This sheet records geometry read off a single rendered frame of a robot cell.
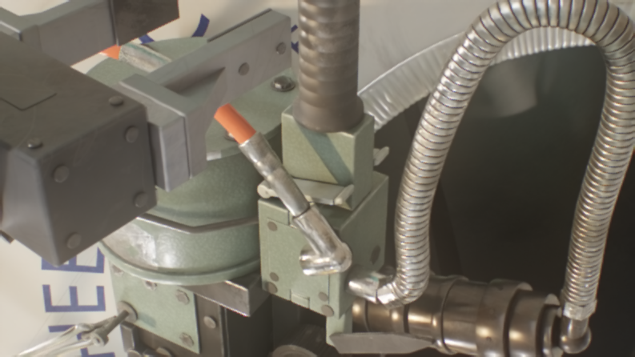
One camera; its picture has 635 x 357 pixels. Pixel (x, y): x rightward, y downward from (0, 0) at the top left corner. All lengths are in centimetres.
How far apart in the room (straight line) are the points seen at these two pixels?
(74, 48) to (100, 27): 2
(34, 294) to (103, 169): 52
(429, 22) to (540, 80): 92
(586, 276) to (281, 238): 19
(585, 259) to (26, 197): 35
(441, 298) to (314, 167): 15
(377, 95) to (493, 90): 97
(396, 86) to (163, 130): 40
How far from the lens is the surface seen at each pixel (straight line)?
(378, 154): 59
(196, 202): 59
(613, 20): 48
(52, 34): 45
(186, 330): 70
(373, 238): 62
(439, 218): 124
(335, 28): 52
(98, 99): 36
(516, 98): 165
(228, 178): 59
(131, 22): 48
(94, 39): 47
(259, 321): 73
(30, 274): 85
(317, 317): 74
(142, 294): 71
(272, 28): 43
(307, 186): 58
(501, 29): 48
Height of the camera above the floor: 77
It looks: 10 degrees up
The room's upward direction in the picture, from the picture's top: 114 degrees counter-clockwise
